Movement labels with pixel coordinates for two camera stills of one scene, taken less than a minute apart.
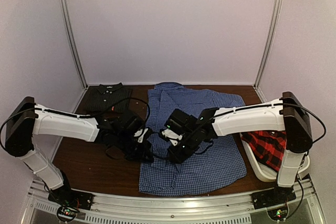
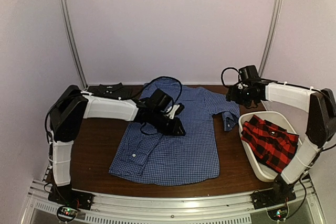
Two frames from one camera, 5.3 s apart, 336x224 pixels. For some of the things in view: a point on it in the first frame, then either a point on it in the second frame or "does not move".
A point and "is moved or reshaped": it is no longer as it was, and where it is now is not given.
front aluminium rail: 235,209 does not move
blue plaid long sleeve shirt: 222,161 is moved or reshaped
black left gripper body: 130,150 -> 163,126
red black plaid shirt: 269,146 does not move
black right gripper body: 187,150 -> 243,97
